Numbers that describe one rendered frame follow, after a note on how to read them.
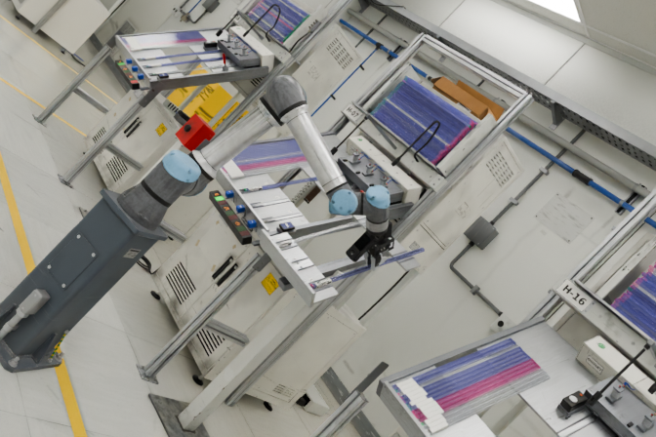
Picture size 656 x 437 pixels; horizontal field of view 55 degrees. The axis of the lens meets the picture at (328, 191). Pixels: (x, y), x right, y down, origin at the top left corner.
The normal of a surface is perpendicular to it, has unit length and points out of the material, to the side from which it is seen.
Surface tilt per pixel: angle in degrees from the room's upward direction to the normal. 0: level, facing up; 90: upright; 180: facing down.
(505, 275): 90
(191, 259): 90
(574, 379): 44
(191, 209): 90
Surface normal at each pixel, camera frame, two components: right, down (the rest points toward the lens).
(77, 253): -0.22, -0.18
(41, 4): 0.51, 0.52
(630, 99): -0.51, -0.46
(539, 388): 0.15, -0.84
